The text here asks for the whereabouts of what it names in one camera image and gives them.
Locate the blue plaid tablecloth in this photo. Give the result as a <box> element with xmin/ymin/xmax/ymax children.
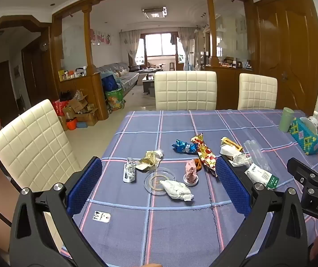
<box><xmin>61</xmin><ymin>109</ymin><xmax>318</xmax><ymax>267</ymax></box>

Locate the white cloth label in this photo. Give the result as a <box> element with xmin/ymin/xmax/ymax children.
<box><xmin>92</xmin><ymin>211</ymin><xmax>111</xmax><ymax>223</ymax></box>

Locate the blue foil wrapper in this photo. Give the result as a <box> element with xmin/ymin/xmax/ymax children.
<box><xmin>172</xmin><ymin>139</ymin><xmax>198</xmax><ymax>154</ymax></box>

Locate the yellow cardboard box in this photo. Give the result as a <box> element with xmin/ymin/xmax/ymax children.
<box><xmin>220</xmin><ymin>137</ymin><xmax>244</xmax><ymax>153</ymax></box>

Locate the blue bag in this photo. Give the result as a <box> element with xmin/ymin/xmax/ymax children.
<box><xmin>101</xmin><ymin>74</ymin><xmax>119</xmax><ymax>91</ymax></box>

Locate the pink wrapper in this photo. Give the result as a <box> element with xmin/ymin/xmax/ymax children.
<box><xmin>183</xmin><ymin>160</ymin><xmax>200</xmax><ymax>186</ymax></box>

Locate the beaded tissue box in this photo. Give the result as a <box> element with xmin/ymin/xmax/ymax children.
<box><xmin>290</xmin><ymin>117</ymin><xmax>318</xmax><ymax>155</ymax></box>

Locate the green cup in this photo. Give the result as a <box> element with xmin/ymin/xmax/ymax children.
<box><xmin>279</xmin><ymin>107</ymin><xmax>295</xmax><ymax>133</ymax></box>

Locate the clear glass dish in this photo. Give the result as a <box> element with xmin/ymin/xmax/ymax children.
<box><xmin>144</xmin><ymin>167</ymin><xmax>177</xmax><ymax>194</ymax></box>

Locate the silver blister pack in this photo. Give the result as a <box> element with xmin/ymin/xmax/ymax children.
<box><xmin>123</xmin><ymin>158</ymin><xmax>137</xmax><ymax>183</ymax></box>

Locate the cream quilted chair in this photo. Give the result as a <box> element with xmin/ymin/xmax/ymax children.
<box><xmin>154</xmin><ymin>71</ymin><xmax>217</xmax><ymax>111</ymax></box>
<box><xmin>237</xmin><ymin>73</ymin><xmax>278</xmax><ymax>110</ymax></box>
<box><xmin>0</xmin><ymin>99</ymin><xmax>83</xmax><ymax>192</ymax></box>

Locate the grey sofa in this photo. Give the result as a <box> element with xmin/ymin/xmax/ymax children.
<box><xmin>96</xmin><ymin>62</ymin><xmax>140</xmax><ymax>91</ymax></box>

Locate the window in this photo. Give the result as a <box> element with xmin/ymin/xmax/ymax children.
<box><xmin>145</xmin><ymin>33</ymin><xmax>176</xmax><ymax>57</ymax></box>

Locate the pile of cardboard boxes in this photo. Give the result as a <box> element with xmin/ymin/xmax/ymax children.
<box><xmin>59</xmin><ymin>95</ymin><xmax>99</xmax><ymax>131</ymax></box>

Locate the wooden double door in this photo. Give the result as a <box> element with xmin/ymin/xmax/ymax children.
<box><xmin>255</xmin><ymin>0</ymin><xmax>318</xmax><ymax>114</ymax></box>

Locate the white green carton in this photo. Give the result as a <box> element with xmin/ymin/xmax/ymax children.
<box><xmin>244</xmin><ymin>163</ymin><xmax>280</xmax><ymax>190</ymax></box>

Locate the clear plastic tray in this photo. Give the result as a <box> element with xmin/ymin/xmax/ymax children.
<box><xmin>243</xmin><ymin>140</ymin><xmax>272</xmax><ymax>173</ymax></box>

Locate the beige crumpled wrapper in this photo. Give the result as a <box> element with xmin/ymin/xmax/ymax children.
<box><xmin>135</xmin><ymin>150</ymin><xmax>164</xmax><ymax>171</ymax></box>

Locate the wooden low cabinet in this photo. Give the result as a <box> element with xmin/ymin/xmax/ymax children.
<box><xmin>59</xmin><ymin>74</ymin><xmax>109</xmax><ymax>121</ymax></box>

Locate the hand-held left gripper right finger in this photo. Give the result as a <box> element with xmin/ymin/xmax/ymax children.
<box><xmin>212</xmin><ymin>155</ymin><xmax>308</xmax><ymax>267</ymax></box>

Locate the red bag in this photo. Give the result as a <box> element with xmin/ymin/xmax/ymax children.
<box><xmin>51</xmin><ymin>99</ymin><xmax>65</xmax><ymax>116</ymax></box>

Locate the large crumpled white tissue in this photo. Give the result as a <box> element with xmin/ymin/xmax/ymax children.
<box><xmin>159</xmin><ymin>180</ymin><xmax>194</xmax><ymax>201</ymax></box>

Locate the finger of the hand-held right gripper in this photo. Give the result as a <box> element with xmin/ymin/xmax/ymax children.
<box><xmin>286</xmin><ymin>158</ymin><xmax>318</xmax><ymax>190</ymax></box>

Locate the red white patterned wrapper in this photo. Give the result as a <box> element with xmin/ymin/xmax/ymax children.
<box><xmin>190</xmin><ymin>133</ymin><xmax>218</xmax><ymax>177</ymax></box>

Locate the colourful printed bag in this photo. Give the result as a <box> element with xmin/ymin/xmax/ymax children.
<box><xmin>105</xmin><ymin>88</ymin><xmax>125</xmax><ymax>111</ymax></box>

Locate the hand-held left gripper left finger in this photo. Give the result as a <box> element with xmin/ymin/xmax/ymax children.
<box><xmin>8</xmin><ymin>156</ymin><xmax>104</xmax><ymax>267</ymax></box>

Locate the wooden sideboard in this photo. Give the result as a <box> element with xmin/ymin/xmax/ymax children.
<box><xmin>203</xmin><ymin>66</ymin><xmax>255</xmax><ymax>110</ymax></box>

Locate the coffee table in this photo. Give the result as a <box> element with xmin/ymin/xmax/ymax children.
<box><xmin>142</xmin><ymin>72</ymin><xmax>156</xmax><ymax>95</ymax></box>

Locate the ceiling light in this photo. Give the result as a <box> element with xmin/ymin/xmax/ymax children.
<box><xmin>142</xmin><ymin>7</ymin><xmax>167</xmax><ymax>19</ymax></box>

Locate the patterned curtain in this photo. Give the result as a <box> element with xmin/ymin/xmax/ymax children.
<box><xmin>120</xmin><ymin>30</ymin><xmax>141</xmax><ymax>66</ymax></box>
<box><xmin>178</xmin><ymin>27</ymin><xmax>195</xmax><ymax>70</ymax></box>

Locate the pink wall picture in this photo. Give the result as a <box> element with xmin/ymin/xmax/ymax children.
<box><xmin>90</xmin><ymin>29</ymin><xmax>112</xmax><ymax>45</ymax></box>

